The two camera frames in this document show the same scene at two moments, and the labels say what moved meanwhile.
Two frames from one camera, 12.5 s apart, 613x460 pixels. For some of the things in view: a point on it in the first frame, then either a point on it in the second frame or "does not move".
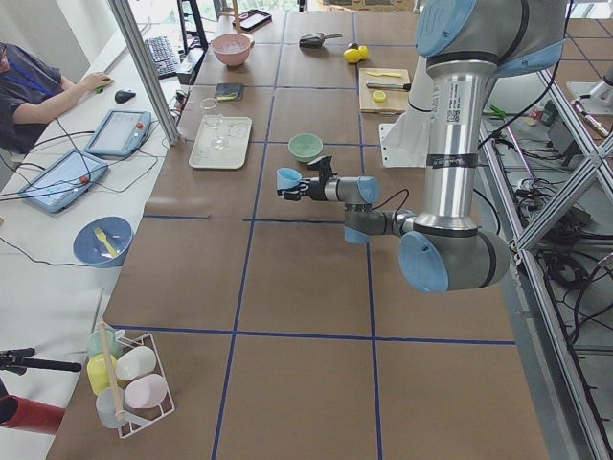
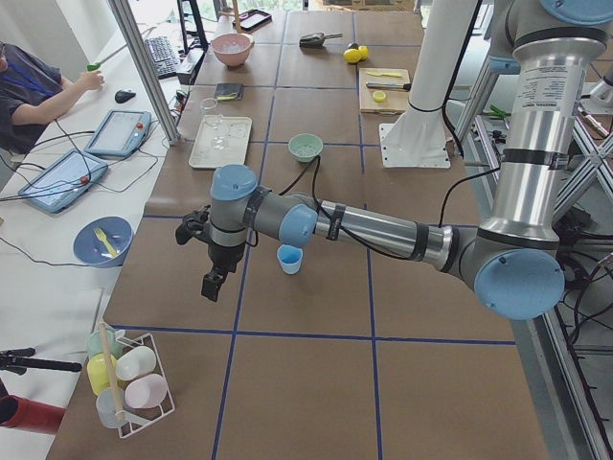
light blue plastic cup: (287, 178) → (290, 258)
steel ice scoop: (316, 39) does not move
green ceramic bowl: (305, 147) does not move
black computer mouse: (122, 96) does not move
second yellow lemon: (363, 52) does not move
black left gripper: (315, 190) → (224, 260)
